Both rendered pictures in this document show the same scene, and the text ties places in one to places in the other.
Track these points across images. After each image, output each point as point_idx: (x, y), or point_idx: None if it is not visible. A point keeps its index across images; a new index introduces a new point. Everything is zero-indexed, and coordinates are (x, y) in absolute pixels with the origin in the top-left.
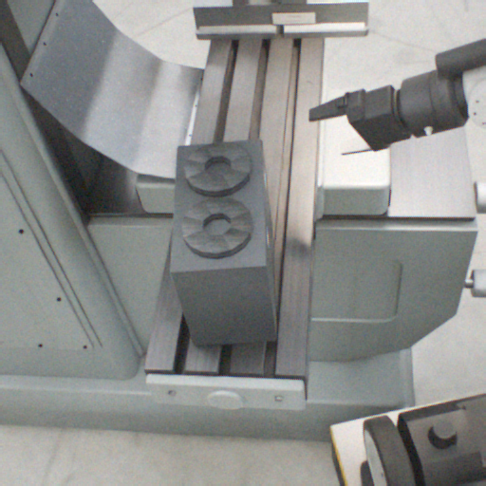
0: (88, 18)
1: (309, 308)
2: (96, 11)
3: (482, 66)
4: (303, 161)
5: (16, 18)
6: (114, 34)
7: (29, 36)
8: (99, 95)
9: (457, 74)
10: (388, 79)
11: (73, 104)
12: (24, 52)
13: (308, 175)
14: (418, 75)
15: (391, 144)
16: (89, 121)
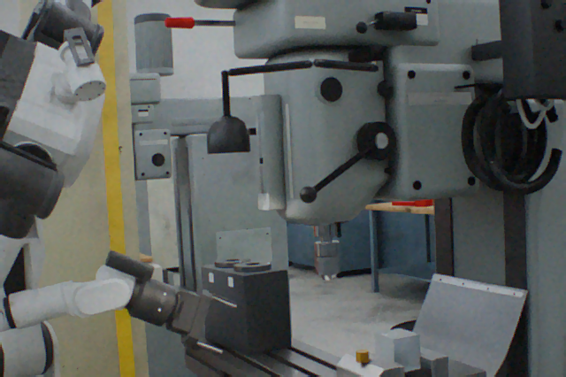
0: (500, 321)
1: (198, 351)
2: (508, 329)
3: (123, 273)
4: (253, 372)
5: (456, 248)
6: (497, 354)
7: (462, 270)
8: (443, 342)
9: (138, 279)
10: None
11: (432, 320)
12: (447, 266)
13: (242, 369)
14: (165, 286)
15: (180, 341)
16: (424, 336)
